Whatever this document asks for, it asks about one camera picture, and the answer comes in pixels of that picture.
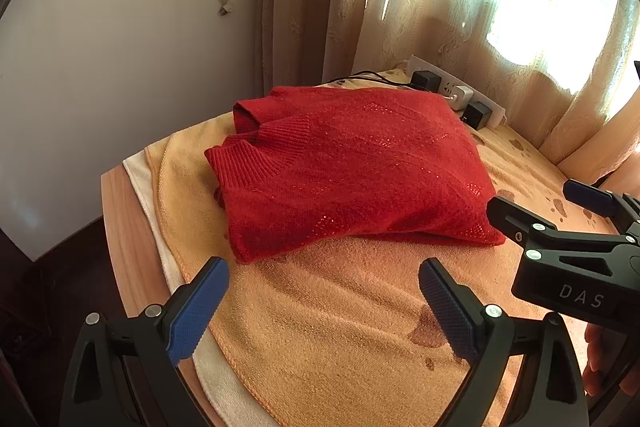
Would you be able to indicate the orange paw print blanket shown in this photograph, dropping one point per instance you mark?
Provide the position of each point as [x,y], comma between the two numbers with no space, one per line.
[340,332]

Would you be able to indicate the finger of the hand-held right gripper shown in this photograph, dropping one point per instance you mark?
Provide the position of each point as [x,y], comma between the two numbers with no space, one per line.
[592,198]
[515,219]

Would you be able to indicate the wooden table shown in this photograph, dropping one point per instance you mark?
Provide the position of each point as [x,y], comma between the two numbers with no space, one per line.
[127,257]

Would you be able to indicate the red knitted sweater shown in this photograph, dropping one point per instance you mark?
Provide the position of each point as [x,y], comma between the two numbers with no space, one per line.
[350,172]

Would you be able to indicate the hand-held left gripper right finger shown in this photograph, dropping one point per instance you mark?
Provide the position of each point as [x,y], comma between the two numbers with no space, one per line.
[450,312]

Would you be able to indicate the white power adapter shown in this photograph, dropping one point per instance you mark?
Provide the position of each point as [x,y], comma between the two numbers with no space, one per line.
[457,97]

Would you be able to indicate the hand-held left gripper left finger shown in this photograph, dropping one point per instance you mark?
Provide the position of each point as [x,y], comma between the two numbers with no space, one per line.
[197,314]

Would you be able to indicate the black power adapter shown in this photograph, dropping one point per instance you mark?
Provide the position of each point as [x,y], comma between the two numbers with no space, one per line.
[425,80]
[477,114]

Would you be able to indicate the person's right hand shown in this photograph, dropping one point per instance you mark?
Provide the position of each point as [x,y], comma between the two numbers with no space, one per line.
[610,357]

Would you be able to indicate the white cloth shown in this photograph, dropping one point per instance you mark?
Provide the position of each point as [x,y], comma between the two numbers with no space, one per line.
[150,207]

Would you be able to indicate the white power strip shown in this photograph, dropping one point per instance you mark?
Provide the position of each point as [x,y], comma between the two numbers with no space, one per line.
[495,114]

